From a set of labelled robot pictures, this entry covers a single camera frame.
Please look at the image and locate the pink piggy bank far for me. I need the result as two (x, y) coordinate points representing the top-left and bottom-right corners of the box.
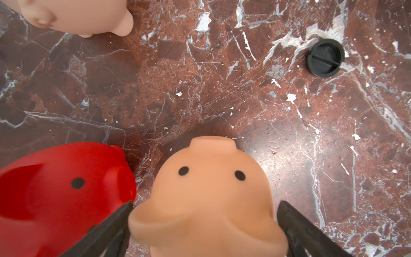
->
(2, 0), (134, 38)

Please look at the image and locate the red piggy bank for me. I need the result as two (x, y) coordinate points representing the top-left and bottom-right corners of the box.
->
(1, 142), (137, 257)

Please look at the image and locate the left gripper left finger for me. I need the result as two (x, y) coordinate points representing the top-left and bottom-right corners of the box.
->
(61, 201), (133, 257)

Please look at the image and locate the black plug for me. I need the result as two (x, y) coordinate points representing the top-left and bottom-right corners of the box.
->
(307, 39), (345, 78)

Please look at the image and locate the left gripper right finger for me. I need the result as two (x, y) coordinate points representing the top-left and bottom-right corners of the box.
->
(277, 200), (352, 257)

